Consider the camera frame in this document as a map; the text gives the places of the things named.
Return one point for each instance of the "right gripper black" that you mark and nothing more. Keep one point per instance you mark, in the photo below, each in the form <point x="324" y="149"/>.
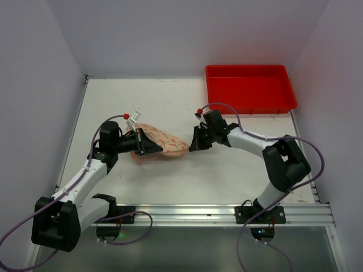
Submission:
<point x="202" y="136"/>

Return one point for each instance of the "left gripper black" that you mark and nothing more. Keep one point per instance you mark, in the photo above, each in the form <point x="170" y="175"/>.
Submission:
<point x="140" y="142"/>

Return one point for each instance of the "floral laundry bag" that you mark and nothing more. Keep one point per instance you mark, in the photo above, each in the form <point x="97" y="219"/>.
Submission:
<point x="173" y="147"/>

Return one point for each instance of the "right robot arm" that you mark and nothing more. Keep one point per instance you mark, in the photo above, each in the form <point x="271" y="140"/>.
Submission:
<point x="284" y="161"/>

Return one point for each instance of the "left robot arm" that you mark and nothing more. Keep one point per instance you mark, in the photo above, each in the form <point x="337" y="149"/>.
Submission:
<point x="101" y="159"/>

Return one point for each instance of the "red plastic tray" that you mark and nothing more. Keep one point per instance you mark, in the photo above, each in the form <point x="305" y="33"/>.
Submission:
<point x="250" y="89"/>

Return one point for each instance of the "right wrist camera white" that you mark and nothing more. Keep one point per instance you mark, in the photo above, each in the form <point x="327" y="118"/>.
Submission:
<point x="199" y="115"/>

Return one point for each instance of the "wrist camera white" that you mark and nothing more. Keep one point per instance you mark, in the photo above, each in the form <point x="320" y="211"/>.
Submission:
<point x="199" y="115"/>
<point x="132" y="120"/>

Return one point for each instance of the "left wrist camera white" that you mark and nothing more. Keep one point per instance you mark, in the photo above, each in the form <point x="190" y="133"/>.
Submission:
<point x="132" y="120"/>

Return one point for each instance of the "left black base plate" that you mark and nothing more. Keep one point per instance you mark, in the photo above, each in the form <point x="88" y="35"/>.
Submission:
<point x="119" y="215"/>

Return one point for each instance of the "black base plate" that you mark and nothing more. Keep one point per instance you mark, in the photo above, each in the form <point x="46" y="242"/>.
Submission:
<point x="119" y="215"/>
<point x="244" y="213"/>

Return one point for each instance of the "aluminium mounting rail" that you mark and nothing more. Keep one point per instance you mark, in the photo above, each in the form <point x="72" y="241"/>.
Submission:
<point x="184" y="212"/>

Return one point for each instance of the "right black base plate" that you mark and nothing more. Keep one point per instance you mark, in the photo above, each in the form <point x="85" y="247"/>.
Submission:
<point x="244" y="213"/>

